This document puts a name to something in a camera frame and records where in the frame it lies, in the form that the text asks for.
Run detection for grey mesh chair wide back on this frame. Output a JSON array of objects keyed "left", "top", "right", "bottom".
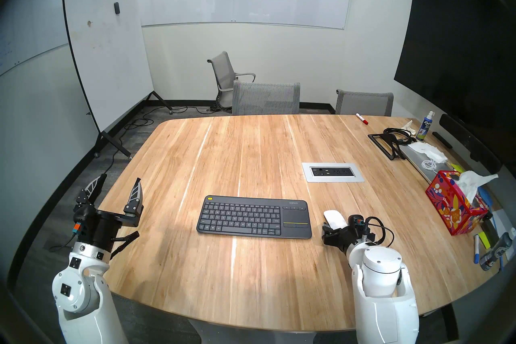
[{"left": 232, "top": 80, "right": 301, "bottom": 115}]

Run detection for white wireless mouse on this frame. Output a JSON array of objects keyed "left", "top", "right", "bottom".
[{"left": 324, "top": 210, "right": 348, "bottom": 230}]

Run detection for freestanding whiteboard on stand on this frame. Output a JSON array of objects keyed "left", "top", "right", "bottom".
[{"left": 61, "top": 0, "right": 174, "bottom": 158}]

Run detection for wall whiteboard with writing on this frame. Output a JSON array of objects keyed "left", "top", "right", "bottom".
[{"left": 0, "top": 0, "right": 121, "bottom": 78}]

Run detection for black cable bundle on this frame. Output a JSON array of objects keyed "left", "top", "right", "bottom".
[{"left": 383, "top": 128, "right": 417, "bottom": 145}]

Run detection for white paper sheet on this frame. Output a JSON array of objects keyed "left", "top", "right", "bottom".
[{"left": 492, "top": 208, "right": 516, "bottom": 241}]

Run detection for black floor cables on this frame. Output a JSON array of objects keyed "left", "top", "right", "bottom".
[{"left": 103, "top": 103, "right": 220, "bottom": 174}]

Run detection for grey spray can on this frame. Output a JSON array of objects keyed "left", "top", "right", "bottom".
[{"left": 480, "top": 232, "right": 513, "bottom": 271}]

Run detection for grey mesh office chair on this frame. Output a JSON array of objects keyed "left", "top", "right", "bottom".
[{"left": 335, "top": 89, "right": 394, "bottom": 117}]

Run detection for whiteboard cleaner spray bottle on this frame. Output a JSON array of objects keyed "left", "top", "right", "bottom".
[{"left": 417, "top": 111, "right": 435, "bottom": 141}]

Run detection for red floral tissue box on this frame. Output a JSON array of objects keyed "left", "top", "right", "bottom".
[{"left": 425, "top": 170, "right": 489, "bottom": 236}]

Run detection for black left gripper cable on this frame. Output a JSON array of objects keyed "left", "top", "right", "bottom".
[{"left": 110, "top": 231, "right": 140, "bottom": 259}]

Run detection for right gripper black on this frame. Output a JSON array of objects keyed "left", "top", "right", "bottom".
[{"left": 322, "top": 215, "right": 369, "bottom": 257}]

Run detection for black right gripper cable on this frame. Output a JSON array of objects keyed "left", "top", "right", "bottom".
[{"left": 363, "top": 216, "right": 395, "bottom": 248}]

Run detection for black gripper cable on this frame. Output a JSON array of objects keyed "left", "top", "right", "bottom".
[
  {"left": 363, "top": 216, "right": 395, "bottom": 248},
  {"left": 110, "top": 231, "right": 140, "bottom": 259}
]

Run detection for dark grey wireless keyboard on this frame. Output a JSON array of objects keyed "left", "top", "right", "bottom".
[{"left": 196, "top": 195, "right": 313, "bottom": 240}]

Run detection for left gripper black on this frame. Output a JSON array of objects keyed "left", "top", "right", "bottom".
[{"left": 73, "top": 173, "right": 144, "bottom": 256}]

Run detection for silver table power outlet box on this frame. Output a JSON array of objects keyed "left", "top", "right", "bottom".
[{"left": 302, "top": 162, "right": 365, "bottom": 183}]

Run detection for large black wall screen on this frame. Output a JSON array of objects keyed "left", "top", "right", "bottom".
[{"left": 394, "top": 0, "right": 516, "bottom": 134}]

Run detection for black laptop stand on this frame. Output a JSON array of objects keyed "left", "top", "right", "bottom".
[{"left": 368, "top": 133, "right": 408, "bottom": 161}]

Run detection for silver laptop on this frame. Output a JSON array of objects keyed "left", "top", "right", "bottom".
[{"left": 399, "top": 144, "right": 456, "bottom": 184}]

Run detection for white crumpled paper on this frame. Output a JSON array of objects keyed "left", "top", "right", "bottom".
[{"left": 408, "top": 142, "right": 448, "bottom": 163}]

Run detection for grey chair with armrests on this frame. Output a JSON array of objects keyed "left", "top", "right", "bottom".
[{"left": 207, "top": 51, "right": 256, "bottom": 110}]

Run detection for black video sound bar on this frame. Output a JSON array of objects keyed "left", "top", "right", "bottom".
[{"left": 439, "top": 113, "right": 502, "bottom": 174}]

